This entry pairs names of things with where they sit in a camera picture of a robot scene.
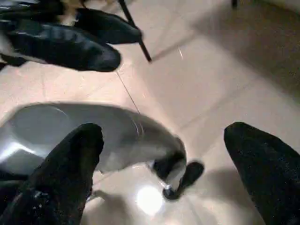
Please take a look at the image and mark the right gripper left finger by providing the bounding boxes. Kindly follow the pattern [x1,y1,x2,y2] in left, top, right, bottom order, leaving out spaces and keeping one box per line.
[0,122,105,225]

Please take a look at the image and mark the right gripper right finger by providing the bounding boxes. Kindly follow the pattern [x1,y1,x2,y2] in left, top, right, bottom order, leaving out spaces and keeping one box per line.
[223,121,300,225]

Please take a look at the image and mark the black metal frame bar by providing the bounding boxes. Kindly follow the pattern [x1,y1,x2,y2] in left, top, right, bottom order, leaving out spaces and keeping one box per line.
[118,0,153,63]

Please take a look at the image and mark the grey trouser legs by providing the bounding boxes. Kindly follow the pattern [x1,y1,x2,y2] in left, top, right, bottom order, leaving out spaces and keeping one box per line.
[0,101,205,201]

